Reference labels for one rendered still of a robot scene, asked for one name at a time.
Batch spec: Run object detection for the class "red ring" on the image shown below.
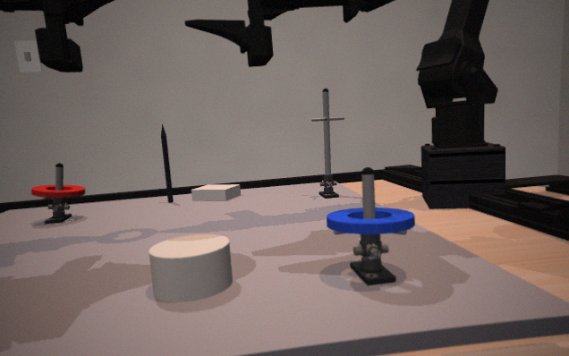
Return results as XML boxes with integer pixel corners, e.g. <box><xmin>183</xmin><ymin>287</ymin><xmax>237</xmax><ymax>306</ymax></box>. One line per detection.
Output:
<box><xmin>31</xmin><ymin>185</ymin><xmax>85</xmax><ymax>198</ymax></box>

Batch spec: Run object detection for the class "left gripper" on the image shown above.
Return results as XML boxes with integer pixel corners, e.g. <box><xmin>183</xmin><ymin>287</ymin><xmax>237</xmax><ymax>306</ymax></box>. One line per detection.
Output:
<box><xmin>0</xmin><ymin>0</ymin><xmax>114</xmax><ymax>72</ymax></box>

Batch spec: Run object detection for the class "grey post with crossbar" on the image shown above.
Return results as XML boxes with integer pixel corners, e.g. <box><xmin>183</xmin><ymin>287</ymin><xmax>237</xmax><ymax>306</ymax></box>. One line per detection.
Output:
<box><xmin>311</xmin><ymin>89</ymin><xmax>344</xmax><ymax>199</ymax></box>

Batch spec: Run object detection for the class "blue ring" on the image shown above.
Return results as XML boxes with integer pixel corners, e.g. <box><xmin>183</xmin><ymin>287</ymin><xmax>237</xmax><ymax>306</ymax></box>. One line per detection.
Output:
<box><xmin>327</xmin><ymin>208</ymin><xmax>415</xmax><ymax>234</ymax></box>

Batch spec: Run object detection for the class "grey cylinder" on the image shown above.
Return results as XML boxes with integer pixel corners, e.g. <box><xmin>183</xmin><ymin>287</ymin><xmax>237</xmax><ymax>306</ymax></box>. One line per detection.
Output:
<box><xmin>149</xmin><ymin>234</ymin><xmax>233</xmax><ymax>302</ymax></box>

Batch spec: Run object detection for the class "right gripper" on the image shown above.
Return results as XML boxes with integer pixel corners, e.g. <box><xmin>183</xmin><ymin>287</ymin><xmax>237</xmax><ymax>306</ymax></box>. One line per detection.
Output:
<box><xmin>185</xmin><ymin>0</ymin><xmax>313</xmax><ymax>67</ymax></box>

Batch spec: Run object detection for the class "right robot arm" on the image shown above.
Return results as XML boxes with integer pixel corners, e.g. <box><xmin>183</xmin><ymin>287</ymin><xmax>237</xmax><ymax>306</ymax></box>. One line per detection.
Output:
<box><xmin>311</xmin><ymin>0</ymin><xmax>497</xmax><ymax>148</ymax></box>

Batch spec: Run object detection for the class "grey post with black foot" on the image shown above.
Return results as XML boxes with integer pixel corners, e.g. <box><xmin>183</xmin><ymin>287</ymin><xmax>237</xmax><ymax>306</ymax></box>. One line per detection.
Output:
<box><xmin>350</xmin><ymin>167</ymin><xmax>396</xmax><ymax>285</ymax></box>

